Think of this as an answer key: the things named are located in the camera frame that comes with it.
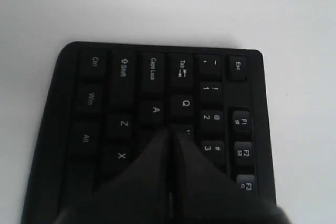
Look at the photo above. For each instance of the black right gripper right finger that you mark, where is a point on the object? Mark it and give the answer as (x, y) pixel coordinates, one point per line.
(202, 194)

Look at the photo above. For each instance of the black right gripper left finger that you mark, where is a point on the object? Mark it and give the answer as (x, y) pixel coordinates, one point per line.
(138, 195)

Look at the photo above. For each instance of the black acer keyboard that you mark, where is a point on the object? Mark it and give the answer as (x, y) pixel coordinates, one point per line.
(106, 100)

